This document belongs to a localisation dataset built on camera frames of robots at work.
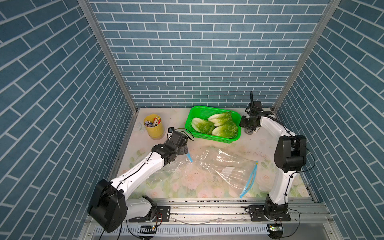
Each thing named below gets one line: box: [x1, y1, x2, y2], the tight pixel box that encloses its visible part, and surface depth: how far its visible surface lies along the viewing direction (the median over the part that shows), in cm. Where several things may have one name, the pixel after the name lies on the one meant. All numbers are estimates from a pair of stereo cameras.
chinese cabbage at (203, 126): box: [191, 117, 215, 135], surface depth 101 cm
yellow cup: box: [143, 114, 164, 140], surface depth 98 cm
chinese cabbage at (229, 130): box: [211, 121, 239, 139], surface depth 97 cm
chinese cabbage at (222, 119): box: [208, 111, 236, 127], surface depth 106 cm
